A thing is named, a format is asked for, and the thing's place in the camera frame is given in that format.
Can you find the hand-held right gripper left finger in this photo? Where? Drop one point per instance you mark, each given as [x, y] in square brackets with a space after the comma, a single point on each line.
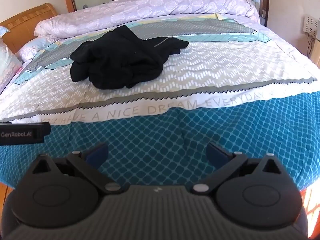
[96, 153]

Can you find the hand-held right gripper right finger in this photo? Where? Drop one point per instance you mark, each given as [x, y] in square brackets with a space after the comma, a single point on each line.
[217, 153]

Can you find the black pants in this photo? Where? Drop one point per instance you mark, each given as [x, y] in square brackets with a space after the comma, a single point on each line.
[120, 62]

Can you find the patterned teal and grey quilt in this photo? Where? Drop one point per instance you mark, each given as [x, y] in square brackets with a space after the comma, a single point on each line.
[200, 80]

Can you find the light blue floral pillow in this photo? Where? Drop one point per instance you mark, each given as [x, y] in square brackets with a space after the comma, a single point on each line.
[8, 60]

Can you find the lilac pillow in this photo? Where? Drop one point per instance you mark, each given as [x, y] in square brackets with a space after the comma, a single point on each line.
[30, 51]

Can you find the wooden headboard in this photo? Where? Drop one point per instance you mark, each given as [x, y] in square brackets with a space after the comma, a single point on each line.
[25, 22]

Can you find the light wooden cabinet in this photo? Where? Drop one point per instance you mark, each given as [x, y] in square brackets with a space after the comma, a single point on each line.
[317, 55]

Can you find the lilac floral comforter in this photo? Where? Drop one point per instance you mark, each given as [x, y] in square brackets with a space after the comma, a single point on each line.
[150, 7]

